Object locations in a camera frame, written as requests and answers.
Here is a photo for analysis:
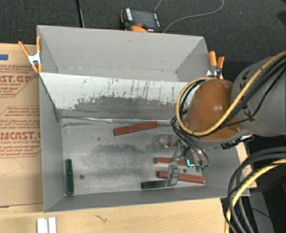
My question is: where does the red-brown flat block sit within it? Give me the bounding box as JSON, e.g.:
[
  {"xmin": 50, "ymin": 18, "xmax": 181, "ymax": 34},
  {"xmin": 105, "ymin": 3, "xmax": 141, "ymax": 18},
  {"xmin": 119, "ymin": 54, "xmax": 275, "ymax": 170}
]
[
  {"xmin": 156, "ymin": 170, "xmax": 206, "ymax": 185},
  {"xmin": 113, "ymin": 120, "xmax": 159, "ymax": 137},
  {"xmin": 153, "ymin": 157, "xmax": 187, "ymax": 166}
]

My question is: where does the grey metal bin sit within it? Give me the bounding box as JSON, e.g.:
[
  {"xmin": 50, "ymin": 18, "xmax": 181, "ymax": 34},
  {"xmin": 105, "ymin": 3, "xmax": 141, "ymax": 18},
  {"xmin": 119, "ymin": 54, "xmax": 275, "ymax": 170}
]
[{"xmin": 36, "ymin": 25, "xmax": 252, "ymax": 213}]

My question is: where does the brown cardboard board red print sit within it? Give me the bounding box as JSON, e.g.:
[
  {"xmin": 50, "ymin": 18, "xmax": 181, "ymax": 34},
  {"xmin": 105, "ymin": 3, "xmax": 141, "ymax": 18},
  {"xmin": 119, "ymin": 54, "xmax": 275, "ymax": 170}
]
[{"xmin": 0, "ymin": 42, "xmax": 44, "ymax": 210}]

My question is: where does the dark green flat block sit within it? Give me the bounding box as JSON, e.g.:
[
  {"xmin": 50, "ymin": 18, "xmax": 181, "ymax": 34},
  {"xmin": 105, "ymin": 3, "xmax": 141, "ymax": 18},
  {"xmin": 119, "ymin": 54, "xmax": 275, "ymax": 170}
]
[
  {"xmin": 141, "ymin": 180, "xmax": 168, "ymax": 190},
  {"xmin": 64, "ymin": 159, "xmax": 75, "ymax": 196}
]

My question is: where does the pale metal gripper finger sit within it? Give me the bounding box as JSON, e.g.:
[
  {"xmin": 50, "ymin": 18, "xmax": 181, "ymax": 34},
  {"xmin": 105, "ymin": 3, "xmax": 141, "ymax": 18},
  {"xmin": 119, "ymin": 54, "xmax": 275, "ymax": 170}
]
[
  {"xmin": 166, "ymin": 163, "xmax": 181, "ymax": 187},
  {"xmin": 158, "ymin": 134, "xmax": 182, "ymax": 149}
]

